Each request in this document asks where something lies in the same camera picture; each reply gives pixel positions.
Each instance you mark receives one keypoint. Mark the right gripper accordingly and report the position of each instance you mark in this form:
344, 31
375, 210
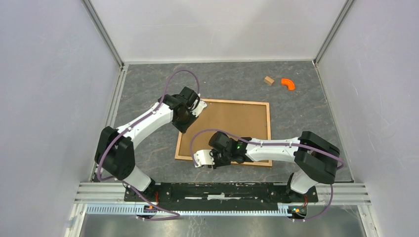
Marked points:
213, 153

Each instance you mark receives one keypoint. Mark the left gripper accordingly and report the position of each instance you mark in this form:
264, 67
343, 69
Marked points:
183, 128

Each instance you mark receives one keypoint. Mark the wooden picture frame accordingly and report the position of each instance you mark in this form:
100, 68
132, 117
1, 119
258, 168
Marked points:
241, 118

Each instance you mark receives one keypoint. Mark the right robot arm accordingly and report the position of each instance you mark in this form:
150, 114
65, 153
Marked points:
318, 160

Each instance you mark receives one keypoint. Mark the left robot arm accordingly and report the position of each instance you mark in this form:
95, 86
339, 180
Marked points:
115, 151

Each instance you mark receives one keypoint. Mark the small wooden block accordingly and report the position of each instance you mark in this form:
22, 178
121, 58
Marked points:
269, 81

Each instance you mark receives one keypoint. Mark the orange curved plastic piece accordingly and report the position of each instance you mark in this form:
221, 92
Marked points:
289, 84

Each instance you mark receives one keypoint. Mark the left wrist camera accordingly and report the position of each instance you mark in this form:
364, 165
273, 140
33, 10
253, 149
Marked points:
198, 107

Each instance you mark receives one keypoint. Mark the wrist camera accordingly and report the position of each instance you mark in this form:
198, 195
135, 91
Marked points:
198, 107
202, 158

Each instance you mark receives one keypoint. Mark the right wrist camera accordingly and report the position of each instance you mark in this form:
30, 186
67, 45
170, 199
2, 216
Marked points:
202, 158

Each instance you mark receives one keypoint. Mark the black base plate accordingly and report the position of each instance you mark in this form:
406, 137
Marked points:
226, 196

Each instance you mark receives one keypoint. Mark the aluminium rail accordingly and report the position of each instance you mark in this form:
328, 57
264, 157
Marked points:
108, 199

